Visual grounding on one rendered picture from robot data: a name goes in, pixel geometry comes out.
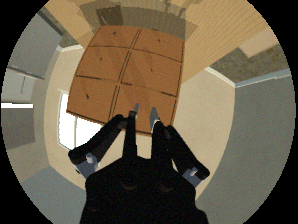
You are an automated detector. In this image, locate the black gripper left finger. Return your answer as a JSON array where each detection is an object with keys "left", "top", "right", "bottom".
[{"left": 68, "top": 103, "right": 140, "bottom": 190}]

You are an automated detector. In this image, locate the orange chest of drawers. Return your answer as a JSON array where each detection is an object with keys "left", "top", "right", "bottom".
[{"left": 66, "top": 26, "right": 185, "bottom": 126}]

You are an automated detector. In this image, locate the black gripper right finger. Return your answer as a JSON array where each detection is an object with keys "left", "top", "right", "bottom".
[{"left": 149, "top": 107, "right": 210, "bottom": 192}]

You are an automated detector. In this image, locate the brown wooden drawer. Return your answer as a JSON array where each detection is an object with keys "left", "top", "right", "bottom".
[
  {"left": 122, "top": 51, "right": 181, "bottom": 96},
  {"left": 133, "top": 29, "right": 183, "bottom": 62},
  {"left": 76, "top": 48, "right": 129, "bottom": 83},
  {"left": 113, "top": 86, "right": 175, "bottom": 133},
  {"left": 68, "top": 78, "right": 117, "bottom": 123},
  {"left": 89, "top": 26, "right": 139, "bottom": 49}
]

